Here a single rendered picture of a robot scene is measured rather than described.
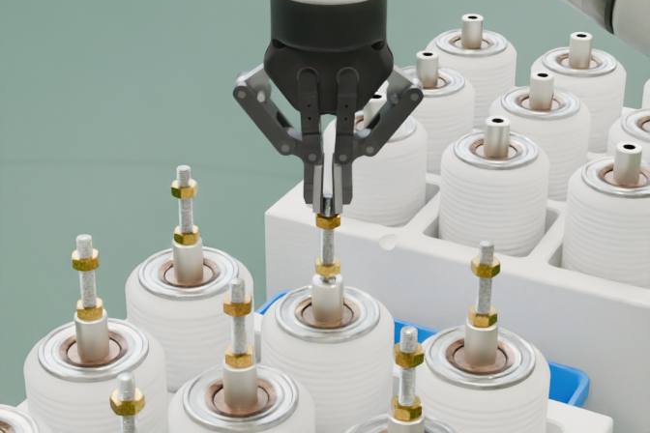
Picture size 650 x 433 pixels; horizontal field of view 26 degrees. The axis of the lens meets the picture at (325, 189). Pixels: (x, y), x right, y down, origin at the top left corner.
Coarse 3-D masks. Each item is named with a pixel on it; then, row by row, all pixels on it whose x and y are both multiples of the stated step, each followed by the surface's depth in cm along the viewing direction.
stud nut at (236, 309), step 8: (224, 296) 88; (248, 296) 88; (224, 304) 88; (232, 304) 87; (240, 304) 87; (248, 304) 87; (224, 312) 88; (232, 312) 87; (240, 312) 87; (248, 312) 88
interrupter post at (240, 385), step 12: (228, 372) 89; (240, 372) 89; (252, 372) 90; (228, 384) 90; (240, 384) 90; (252, 384) 90; (228, 396) 90; (240, 396) 90; (252, 396) 90; (240, 408) 90
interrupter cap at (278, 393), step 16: (272, 368) 94; (192, 384) 92; (208, 384) 92; (272, 384) 92; (288, 384) 92; (192, 400) 91; (208, 400) 91; (272, 400) 91; (288, 400) 91; (192, 416) 89; (208, 416) 89; (224, 416) 89; (240, 416) 89; (256, 416) 89; (272, 416) 89; (288, 416) 89; (224, 432) 88; (240, 432) 88; (256, 432) 88
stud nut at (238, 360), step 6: (228, 348) 90; (252, 348) 90; (228, 354) 89; (234, 354) 89; (240, 354) 89; (246, 354) 89; (252, 354) 90; (228, 360) 89; (234, 360) 89; (240, 360) 89; (246, 360) 89; (252, 360) 90; (234, 366) 89; (240, 366) 89
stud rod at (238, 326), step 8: (232, 280) 87; (240, 280) 87; (232, 288) 87; (240, 288) 87; (232, 296) 87; (240, 296) 87; (232, 320) 88; (240, 320) 88; (232, 328) 89; (240, 328) 88; (232, 336) 89; (240, 336) 89; (232, 344) 89; (240, 344) 89; (232, 352) 89; (240, 352) 89
